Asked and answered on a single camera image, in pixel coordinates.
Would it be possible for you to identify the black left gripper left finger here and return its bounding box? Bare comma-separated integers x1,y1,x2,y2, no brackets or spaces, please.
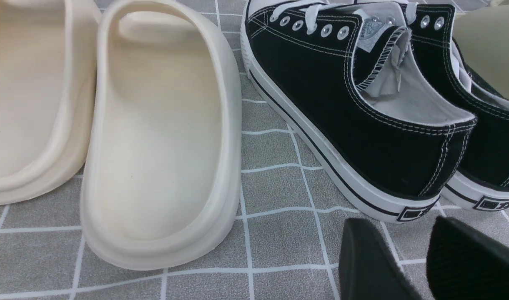
338,218,422,300

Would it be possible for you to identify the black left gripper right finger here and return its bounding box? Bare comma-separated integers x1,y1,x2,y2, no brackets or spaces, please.
426,217,509,300

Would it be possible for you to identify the black canvas sneaker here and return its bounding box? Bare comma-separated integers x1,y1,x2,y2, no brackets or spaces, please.
241,0,477,224
401,2,509,212

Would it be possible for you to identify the grey checked floor mat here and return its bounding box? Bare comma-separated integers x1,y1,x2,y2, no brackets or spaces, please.
0,0,509,300

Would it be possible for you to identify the cream foam slipper right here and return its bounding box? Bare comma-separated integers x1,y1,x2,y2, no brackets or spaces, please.
80,0,242,271

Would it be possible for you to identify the cream foam slipper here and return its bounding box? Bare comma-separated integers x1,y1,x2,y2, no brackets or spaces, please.
80,0,242,271
0,0,102,205

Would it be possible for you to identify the olive foam slipper left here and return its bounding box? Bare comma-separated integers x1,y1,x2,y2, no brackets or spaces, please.
453,0,509,100

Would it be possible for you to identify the cream foam slipper left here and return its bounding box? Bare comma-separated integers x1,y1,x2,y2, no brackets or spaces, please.
0,0,102,205

